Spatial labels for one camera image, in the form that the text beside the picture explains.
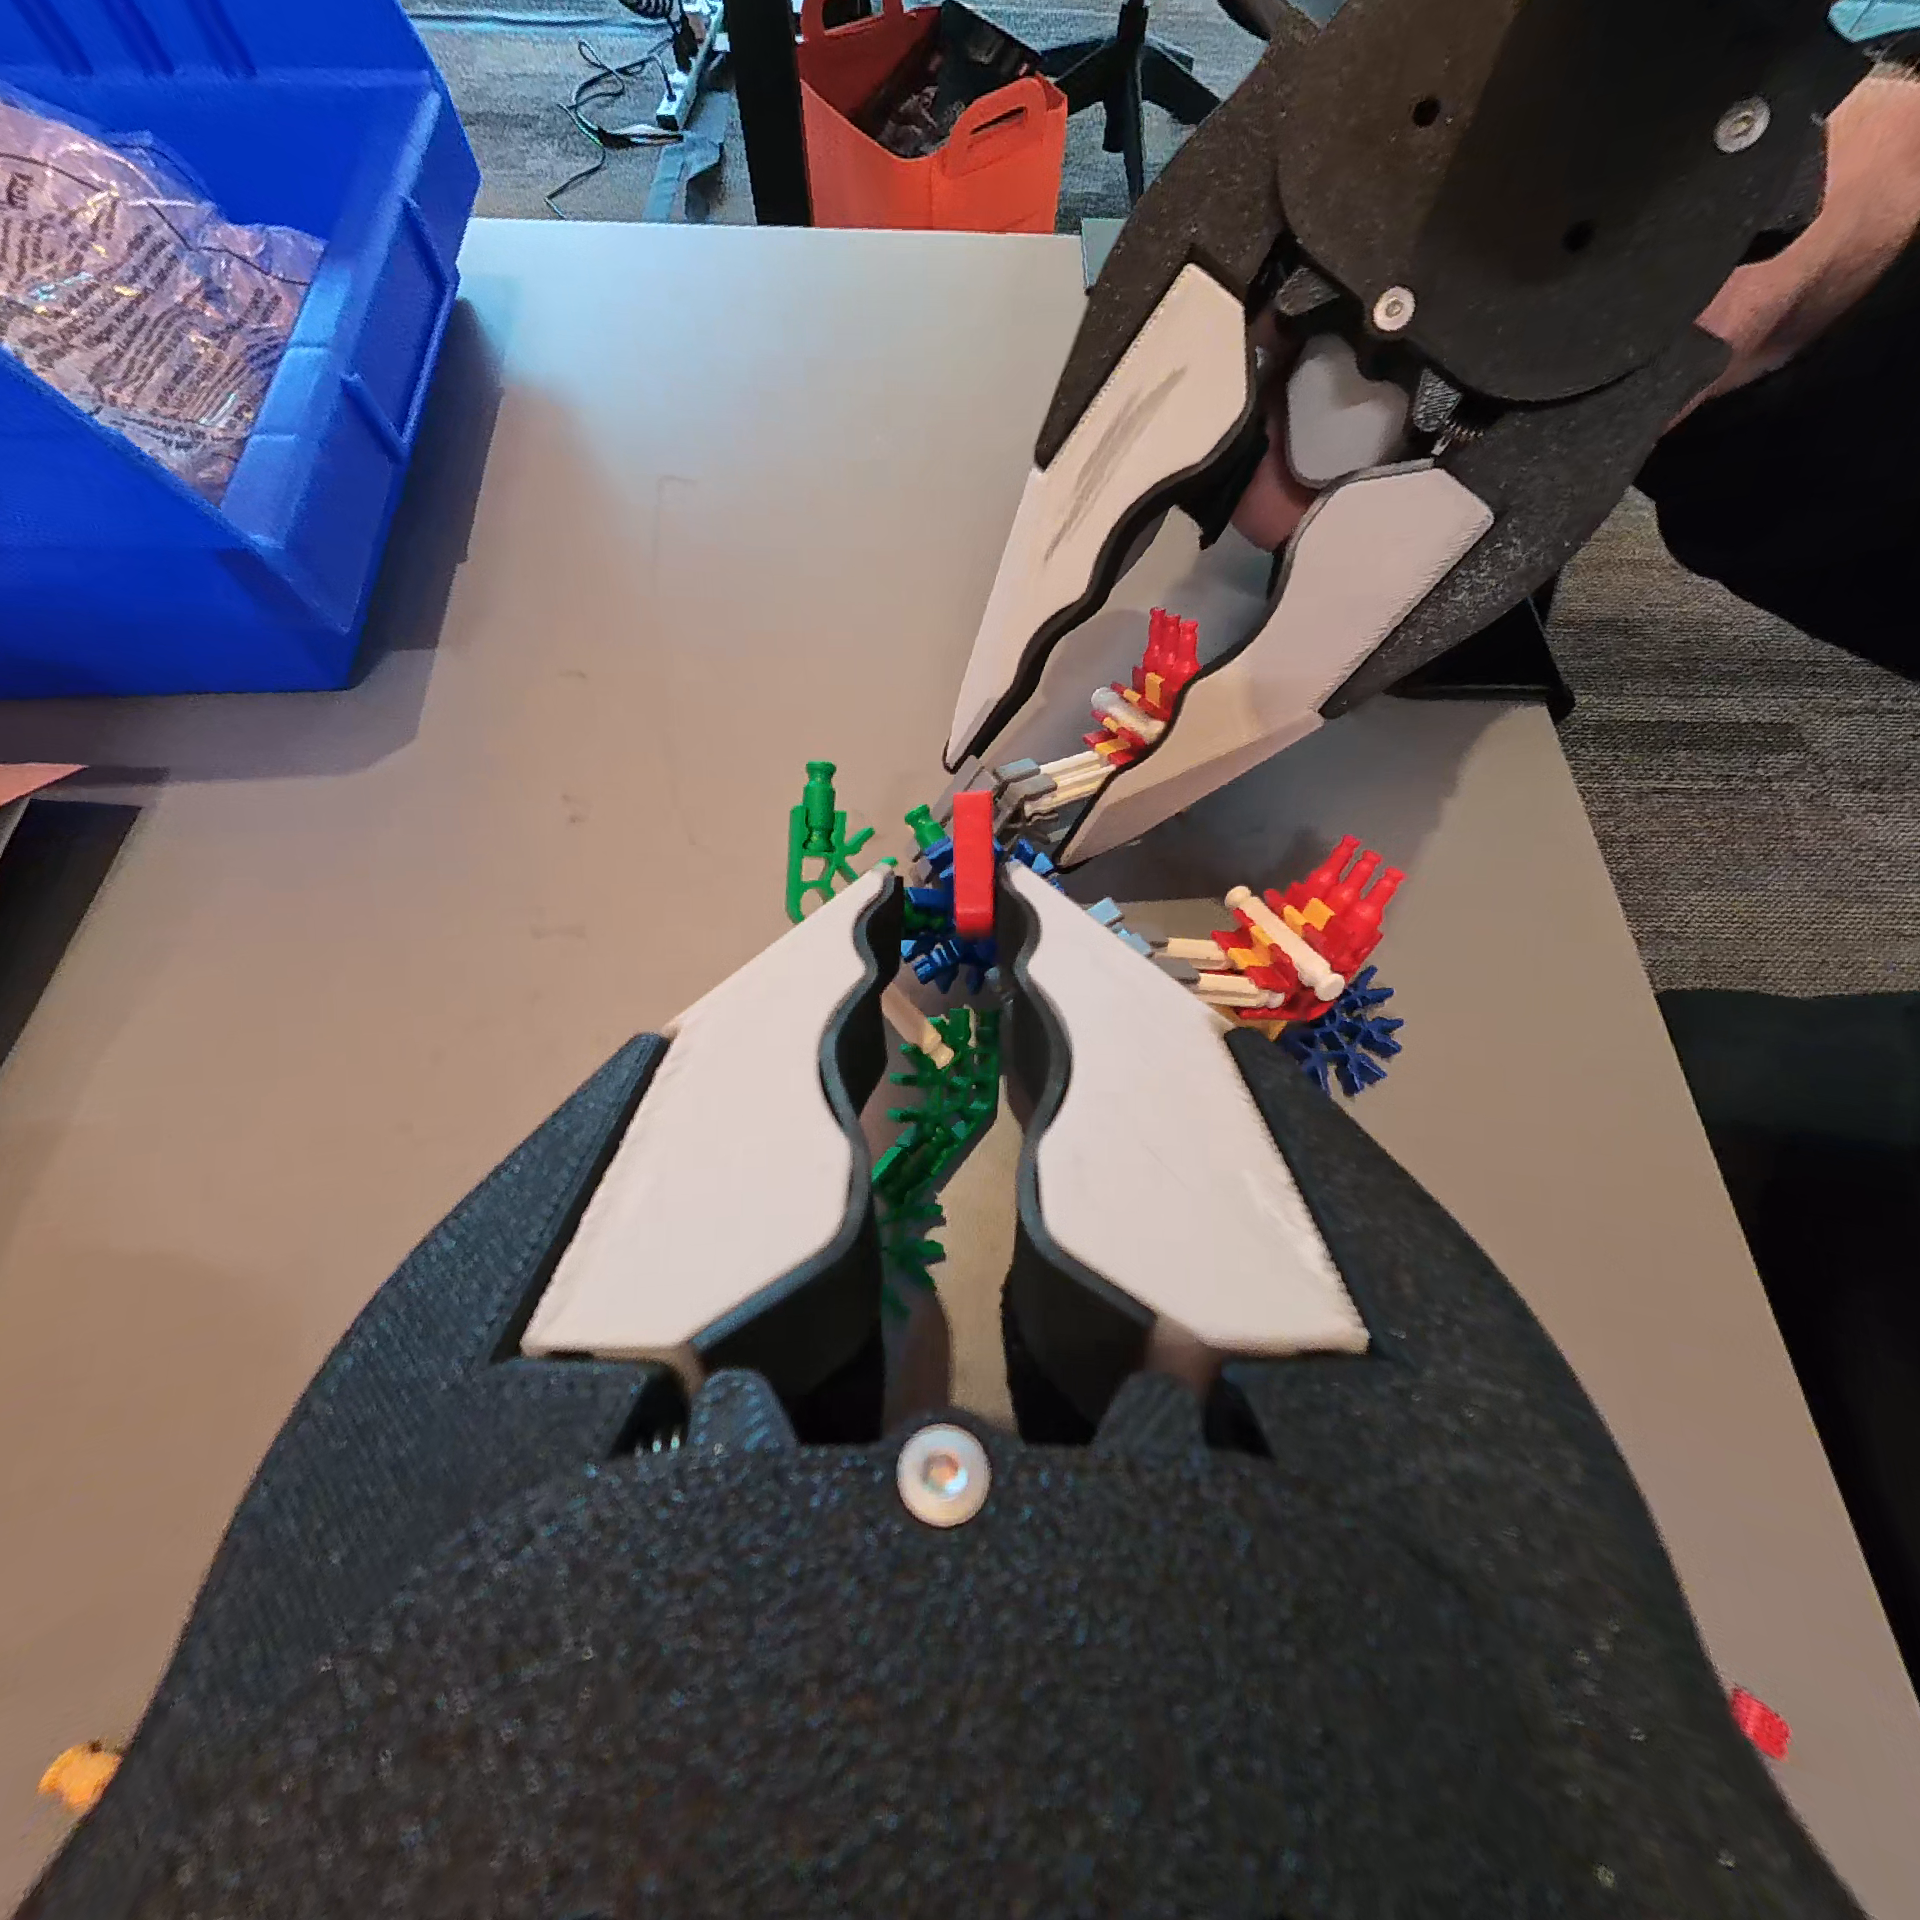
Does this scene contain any person's black clothed body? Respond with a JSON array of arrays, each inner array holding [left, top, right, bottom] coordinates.
[[1647, 980, 1920, 1514]]

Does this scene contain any blue plastic bin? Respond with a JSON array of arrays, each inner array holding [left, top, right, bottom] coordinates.
[[0, 0, 481, 697]]

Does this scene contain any person's right hand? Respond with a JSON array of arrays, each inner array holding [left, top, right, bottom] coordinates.
[[1692, 67, 1920, 373]]

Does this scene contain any blue and green toy model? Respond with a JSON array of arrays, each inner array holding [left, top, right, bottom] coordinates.
[[782, 758, 1060, 1322]]

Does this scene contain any black cable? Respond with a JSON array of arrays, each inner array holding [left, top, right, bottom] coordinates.
[[540, 33, 689, 203]]

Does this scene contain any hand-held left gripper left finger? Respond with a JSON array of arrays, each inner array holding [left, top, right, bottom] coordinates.
[[519, 866, 903, 1445]]

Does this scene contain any black chair base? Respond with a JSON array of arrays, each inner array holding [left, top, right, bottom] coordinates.
[[1037, 0, 1226, 152]]

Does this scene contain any orange tote bag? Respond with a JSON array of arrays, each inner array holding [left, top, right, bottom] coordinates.
[[791, 0, 1073, 234]]

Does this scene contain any clear plastic bag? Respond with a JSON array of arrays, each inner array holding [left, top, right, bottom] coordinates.
[[0, 91, 325, 502]]

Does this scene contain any blue snowflake connector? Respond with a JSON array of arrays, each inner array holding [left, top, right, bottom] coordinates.
[[1274, 964, 1409, 1099]]

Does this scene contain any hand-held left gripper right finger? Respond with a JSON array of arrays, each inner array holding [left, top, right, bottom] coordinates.
[[998, 866, 1373, 1445]]

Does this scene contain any red yellow claw toy assembly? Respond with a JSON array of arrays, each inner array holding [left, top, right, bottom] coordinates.
[[1087, 843, 1409, 1035], [990, 607, 1210, 839]]

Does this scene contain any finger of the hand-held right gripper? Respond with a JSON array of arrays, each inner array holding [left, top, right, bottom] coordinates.
[[941, 268, 1259, 773], [1057, 463, 1499, 870]]

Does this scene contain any white power strip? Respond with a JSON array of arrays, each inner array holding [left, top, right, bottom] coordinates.
[[658, 0, 717, 135]]

